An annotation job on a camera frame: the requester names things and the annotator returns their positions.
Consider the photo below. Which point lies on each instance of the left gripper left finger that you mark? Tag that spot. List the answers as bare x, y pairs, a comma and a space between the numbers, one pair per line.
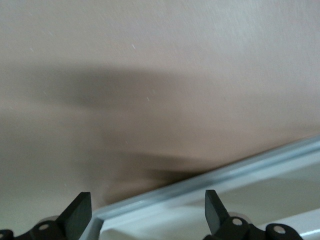
75, 217

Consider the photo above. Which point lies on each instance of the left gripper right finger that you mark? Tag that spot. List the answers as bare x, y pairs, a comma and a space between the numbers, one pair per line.
217, 220

